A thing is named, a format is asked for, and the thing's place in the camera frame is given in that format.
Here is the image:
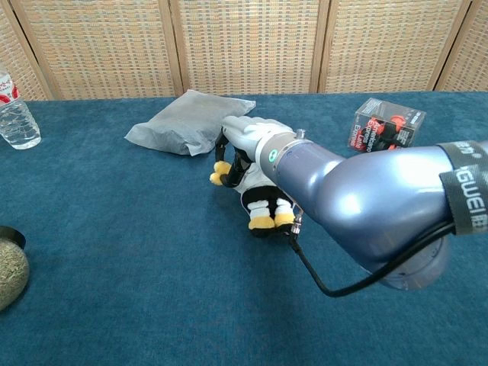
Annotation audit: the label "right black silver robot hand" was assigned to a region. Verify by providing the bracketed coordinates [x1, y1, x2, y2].
[213, 115, 298, 188]

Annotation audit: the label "black white yellow plush toy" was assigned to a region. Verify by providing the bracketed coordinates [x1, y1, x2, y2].
[209, 150, 297, 239]

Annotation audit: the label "grey plastic bag pouch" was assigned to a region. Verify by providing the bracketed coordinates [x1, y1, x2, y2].
[124, 89, 257, 156]

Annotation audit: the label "bamboo folding screen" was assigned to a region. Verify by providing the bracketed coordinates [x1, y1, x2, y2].
[0, 0, 488, 102]

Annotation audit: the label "clear box with red capsules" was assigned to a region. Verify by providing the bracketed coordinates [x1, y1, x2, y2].
[345, 98, 426, 154]

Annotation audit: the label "blue carpet table cloth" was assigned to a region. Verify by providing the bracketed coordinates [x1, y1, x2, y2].
[0, 90, 488, 366]

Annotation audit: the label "clear plastic water bottle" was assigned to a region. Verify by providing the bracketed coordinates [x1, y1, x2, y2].
[0, 68, 42, 150]

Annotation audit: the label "round jar with black lid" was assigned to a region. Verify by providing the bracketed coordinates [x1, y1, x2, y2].
[0, 225, 31, 312]

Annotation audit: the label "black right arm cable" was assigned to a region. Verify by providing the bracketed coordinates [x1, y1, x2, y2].
[287, 215, 458, 299]

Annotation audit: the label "black printed arm strap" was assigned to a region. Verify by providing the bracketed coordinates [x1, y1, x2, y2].
[436, 140, 488, 236]

